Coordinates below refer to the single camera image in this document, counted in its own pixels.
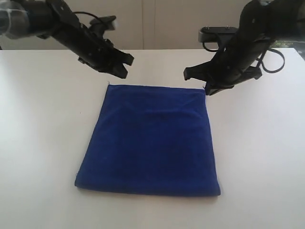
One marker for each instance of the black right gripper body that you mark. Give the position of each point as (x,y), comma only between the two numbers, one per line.
(253,37)

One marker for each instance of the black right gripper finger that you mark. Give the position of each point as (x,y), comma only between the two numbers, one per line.
(213,89)
(199,72)

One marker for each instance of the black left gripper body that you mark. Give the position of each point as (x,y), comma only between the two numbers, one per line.
(72,29)

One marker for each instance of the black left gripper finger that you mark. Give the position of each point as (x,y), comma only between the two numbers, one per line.
(124,58)
(117,70)

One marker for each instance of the blue terry towel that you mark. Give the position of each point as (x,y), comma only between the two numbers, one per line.
(151,140)

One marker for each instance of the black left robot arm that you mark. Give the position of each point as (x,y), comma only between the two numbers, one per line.
(54,18)

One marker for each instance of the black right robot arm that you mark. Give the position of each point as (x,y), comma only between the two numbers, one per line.
(288,24)

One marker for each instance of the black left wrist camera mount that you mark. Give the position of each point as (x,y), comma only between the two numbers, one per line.
(102,24)

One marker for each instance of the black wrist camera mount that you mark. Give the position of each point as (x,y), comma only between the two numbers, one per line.
(102,24)
(216,34)

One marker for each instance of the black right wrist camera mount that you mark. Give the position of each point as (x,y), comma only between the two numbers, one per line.
(216,34)

